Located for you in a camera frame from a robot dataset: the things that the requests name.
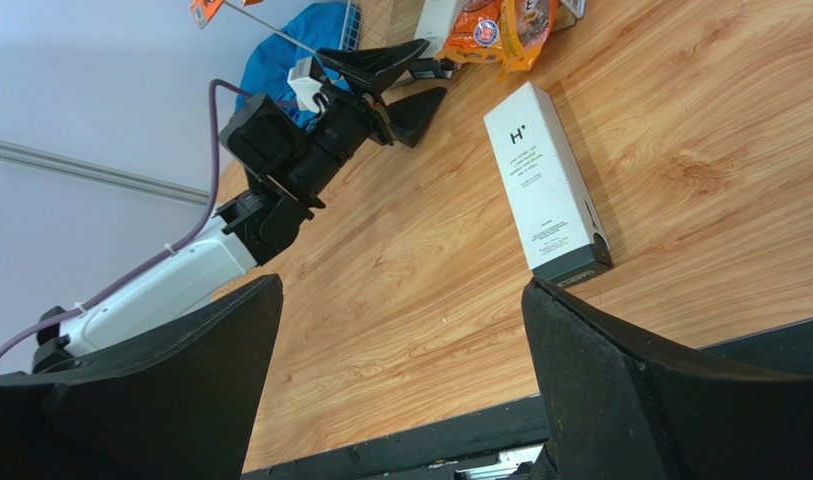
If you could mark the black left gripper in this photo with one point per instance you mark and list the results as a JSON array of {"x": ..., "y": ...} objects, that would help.
[{"x": 350, "y": 119}]

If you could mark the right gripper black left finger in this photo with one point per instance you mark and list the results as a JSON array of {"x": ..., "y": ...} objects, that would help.
[{"x": 176, "y": 402}]

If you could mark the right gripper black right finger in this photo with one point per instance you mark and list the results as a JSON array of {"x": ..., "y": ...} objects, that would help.
[{"x": 626, "y": 403}]

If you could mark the white tall box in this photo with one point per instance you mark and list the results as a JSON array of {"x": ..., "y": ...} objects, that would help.
[
  {"x": 435, "y": 22},
  {"x": 558, "y": 225}
]

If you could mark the orange razor bag horizontal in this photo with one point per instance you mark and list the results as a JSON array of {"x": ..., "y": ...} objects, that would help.
[{"x": 475, "y": 34}]

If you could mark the orange razor bag vertical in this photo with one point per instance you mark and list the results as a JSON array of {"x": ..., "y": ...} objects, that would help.
[{"x": 524, "y": 28}]

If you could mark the orange razor box back side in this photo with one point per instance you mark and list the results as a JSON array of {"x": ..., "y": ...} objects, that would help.
[{"x": 203, "y": 11}]

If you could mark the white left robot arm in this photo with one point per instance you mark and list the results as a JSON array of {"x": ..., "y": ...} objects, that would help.
[{"x": 232, "y": 239}]

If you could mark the blue cloth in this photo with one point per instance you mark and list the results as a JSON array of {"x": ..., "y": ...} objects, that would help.
[{"x": 319, "y": 25}]

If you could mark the white wire wooden shelf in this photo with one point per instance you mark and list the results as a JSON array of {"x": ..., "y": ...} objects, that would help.
[{"x": 367, "y": 23}]

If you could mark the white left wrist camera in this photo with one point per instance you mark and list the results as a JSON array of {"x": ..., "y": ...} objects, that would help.
[{"x": 307, "y": 79}]

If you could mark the black mounting rail base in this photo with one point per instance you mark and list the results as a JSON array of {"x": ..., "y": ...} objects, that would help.
[{"x": 495, "y": 442}]

